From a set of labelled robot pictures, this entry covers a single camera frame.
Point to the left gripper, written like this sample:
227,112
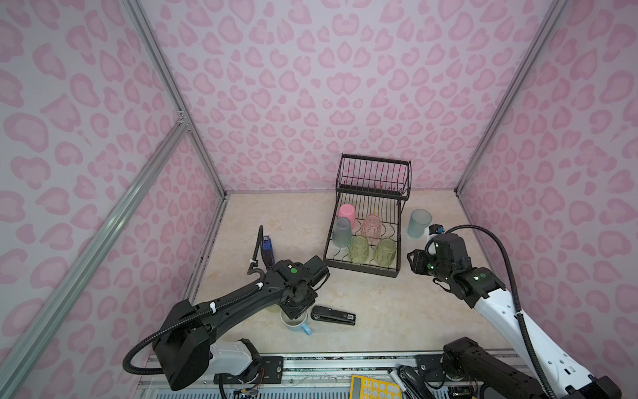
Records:
296,312

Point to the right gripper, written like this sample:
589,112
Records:
416,262

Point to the white mug blue handle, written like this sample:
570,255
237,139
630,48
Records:
297,325

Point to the teal textured cup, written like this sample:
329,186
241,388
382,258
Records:
342,232
419,223

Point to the green cup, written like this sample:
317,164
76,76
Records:
385,252
359,250

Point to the clear pink plastic cup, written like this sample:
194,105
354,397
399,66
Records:
372,227

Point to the opaque pink plastic cup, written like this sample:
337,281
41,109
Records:
348,211

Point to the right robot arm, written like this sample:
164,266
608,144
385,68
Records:
554,373

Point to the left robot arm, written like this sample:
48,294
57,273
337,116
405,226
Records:
189,344

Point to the black stapler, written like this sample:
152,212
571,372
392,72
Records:
332,316

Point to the blue black marker tool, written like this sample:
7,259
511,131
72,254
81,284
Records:
267,253

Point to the yellow calculator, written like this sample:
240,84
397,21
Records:
369,388

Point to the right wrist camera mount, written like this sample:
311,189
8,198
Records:
435,229

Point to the black wire dish rack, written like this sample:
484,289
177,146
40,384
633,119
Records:
371,193

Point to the black tool front rail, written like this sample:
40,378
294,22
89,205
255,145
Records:
413,382

